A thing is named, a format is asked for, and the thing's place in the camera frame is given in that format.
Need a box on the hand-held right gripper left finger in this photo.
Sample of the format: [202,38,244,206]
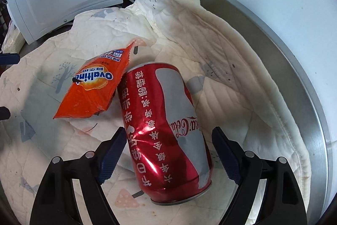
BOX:
[29,126,128,225]

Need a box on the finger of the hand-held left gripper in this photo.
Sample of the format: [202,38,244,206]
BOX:
[0,54,20,65]
[0,106,11,120]

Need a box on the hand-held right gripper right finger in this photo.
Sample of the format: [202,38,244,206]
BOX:
[211,126,308,225]

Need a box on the red soda can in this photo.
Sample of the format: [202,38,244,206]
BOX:
[117,62,212,206]

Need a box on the clear bag of yellowish sheets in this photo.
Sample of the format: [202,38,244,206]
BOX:
[1,23,25,53]

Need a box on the orange snack packet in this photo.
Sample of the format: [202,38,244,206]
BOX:
[53,39,137,119]

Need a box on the white quilted blanket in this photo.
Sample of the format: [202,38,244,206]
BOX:
[0,0,312,225]

